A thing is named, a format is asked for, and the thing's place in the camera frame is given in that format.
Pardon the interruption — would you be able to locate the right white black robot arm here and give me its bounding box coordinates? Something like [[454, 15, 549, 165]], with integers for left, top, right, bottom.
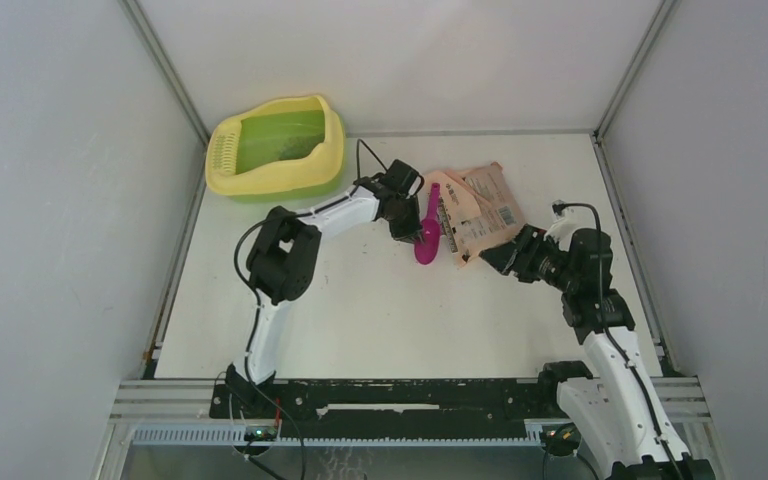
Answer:
[[480, 225, 716, 479]]

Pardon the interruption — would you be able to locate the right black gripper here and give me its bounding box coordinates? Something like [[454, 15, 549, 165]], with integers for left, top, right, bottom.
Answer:
[[479, 223, 579, 293]]

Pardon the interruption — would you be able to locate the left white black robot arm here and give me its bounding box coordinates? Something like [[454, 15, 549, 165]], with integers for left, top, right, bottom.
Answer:
[[232, 159, 425, 417]]

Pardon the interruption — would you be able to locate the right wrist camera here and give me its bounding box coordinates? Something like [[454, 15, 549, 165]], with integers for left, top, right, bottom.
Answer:
[[544, 216, 580, 250]]

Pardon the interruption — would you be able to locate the magenta plastic scoop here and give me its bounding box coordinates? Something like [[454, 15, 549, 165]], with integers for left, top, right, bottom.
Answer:
[[414, 183, 441, 265]]

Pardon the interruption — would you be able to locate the yellow green litter box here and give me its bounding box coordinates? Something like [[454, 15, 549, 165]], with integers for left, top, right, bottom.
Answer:
[[205, 95, 346, 202]]

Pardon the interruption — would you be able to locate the white bag sealing clip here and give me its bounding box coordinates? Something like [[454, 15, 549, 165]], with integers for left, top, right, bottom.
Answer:
[[437, 200, 458, 254]]

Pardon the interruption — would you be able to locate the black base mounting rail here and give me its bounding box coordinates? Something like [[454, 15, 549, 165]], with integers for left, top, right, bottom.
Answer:
[[209, 378, 567, 438]]

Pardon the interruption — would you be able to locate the pink cat litter bag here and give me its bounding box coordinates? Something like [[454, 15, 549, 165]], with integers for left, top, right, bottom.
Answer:
[[424, 162, 526, 268]]

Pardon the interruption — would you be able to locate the white slotted cable duct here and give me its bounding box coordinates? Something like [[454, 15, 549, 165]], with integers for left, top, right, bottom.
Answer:
[[131, 422, 561, 447]]

